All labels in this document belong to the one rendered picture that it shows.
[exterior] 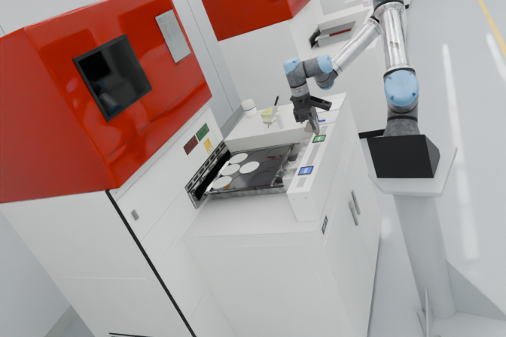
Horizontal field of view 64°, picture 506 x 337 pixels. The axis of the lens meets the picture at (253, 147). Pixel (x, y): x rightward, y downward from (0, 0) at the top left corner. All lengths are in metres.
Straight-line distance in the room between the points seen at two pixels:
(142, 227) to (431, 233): 1.18
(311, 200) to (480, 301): 0.98
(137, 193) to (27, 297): 1.66
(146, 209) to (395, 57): 1.13
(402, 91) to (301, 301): 0.96
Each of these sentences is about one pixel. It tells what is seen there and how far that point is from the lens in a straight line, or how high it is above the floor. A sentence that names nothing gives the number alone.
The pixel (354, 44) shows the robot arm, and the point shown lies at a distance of 1.84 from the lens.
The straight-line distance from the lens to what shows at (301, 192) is 1.52.
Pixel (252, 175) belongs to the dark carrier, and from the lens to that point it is 1.89.
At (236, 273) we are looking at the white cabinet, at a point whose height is 0.61.
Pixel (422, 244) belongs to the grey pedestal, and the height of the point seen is 0.48.
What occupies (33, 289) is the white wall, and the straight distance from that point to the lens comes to 3.19.
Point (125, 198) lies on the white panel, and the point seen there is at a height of 1.15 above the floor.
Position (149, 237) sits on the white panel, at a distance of 1.70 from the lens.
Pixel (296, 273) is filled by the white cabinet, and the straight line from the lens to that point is 1.73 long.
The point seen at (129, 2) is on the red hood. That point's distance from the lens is 1.79.
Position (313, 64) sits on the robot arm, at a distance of 1.69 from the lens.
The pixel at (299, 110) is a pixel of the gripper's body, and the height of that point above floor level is 1.13.
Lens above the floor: 1.76
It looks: 23 degrees down
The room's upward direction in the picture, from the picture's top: 22 degrees counter-clockwise
